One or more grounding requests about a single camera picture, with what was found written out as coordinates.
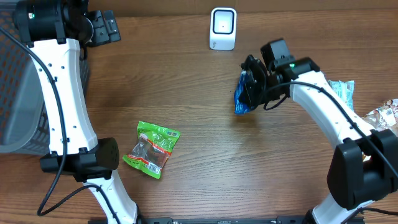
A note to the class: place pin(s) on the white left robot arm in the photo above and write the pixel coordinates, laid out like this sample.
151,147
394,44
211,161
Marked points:
57,35

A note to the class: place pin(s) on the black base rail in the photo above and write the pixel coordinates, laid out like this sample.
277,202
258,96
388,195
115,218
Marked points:
277,220

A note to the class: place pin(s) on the grey plastic mesh basket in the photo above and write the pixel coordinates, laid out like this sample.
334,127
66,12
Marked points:
24,122

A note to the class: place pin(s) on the beige foil snack pouch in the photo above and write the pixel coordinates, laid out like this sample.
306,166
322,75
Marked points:
383,117

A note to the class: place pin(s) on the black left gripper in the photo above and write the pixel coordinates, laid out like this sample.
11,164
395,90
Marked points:
106,33

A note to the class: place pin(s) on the white barcode scanner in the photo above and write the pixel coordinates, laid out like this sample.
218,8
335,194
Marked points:
223,28

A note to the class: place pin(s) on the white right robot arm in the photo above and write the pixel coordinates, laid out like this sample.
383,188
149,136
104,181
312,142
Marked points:
364,164

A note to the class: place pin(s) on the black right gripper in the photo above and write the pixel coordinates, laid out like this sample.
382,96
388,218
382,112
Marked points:
249,96

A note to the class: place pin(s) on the mint green snack packet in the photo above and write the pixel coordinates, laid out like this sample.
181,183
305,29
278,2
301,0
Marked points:
345,90

